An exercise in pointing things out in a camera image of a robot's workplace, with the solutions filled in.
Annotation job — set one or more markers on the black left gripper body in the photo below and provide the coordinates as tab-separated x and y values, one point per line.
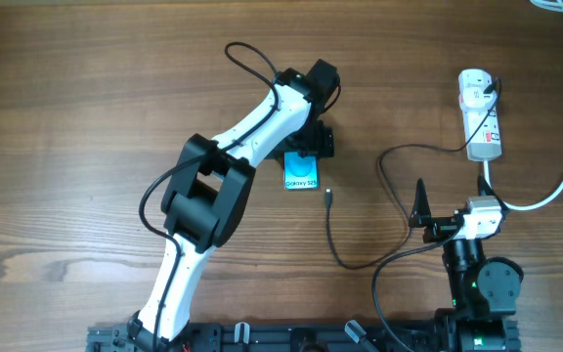
309	140

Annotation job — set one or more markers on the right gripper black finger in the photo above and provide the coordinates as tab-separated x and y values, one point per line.
420	213
484	189

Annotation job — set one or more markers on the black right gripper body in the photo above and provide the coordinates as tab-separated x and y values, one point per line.
440	229

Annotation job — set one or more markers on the blue Galaxy smartphone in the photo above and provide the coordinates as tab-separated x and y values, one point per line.
300	173

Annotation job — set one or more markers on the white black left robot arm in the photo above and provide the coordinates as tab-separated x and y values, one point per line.
209	187

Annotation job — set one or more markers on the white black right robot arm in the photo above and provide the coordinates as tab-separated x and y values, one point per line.
484	290

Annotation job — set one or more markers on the white USB charger plug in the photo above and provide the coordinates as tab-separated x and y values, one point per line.
474	98

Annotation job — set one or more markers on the white power strip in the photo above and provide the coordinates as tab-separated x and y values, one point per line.
481	128

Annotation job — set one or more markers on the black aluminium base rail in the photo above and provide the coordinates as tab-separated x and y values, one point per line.
428	335

